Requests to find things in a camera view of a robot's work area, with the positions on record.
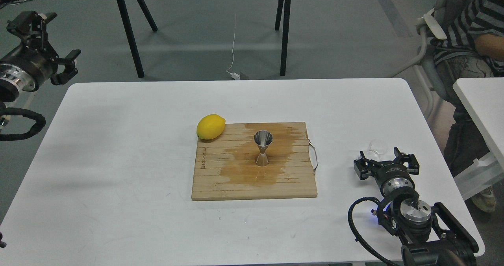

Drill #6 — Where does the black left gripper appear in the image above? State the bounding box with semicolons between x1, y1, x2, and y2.
1;11;81;91

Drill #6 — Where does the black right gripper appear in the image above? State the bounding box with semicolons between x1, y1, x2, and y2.
353;147;420;197

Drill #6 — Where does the steel jigger measuring cup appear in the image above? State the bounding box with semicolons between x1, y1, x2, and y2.
254;130;273;167

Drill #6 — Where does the small clear glass cup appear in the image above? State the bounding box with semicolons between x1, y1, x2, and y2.
364;139;389;162

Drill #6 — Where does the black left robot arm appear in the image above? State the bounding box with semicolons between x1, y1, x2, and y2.
0;11;81;141

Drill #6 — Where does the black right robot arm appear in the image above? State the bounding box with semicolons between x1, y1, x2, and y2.
347;148;479;266

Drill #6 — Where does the white side table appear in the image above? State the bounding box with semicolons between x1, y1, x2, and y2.
452;77;504;172

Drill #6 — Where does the grey office chair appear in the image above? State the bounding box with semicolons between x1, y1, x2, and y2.
390;0;504;201

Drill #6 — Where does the wooden cutting board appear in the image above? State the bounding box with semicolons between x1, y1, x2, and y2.
191;122;317;201

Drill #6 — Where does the seated person striped shirt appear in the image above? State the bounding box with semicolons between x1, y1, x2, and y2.
429;0;504;213

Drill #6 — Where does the yellow lemon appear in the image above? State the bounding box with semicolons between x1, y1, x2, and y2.
196;114;226;140

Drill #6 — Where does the white charging cable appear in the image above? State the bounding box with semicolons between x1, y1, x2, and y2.
226;0;241;80

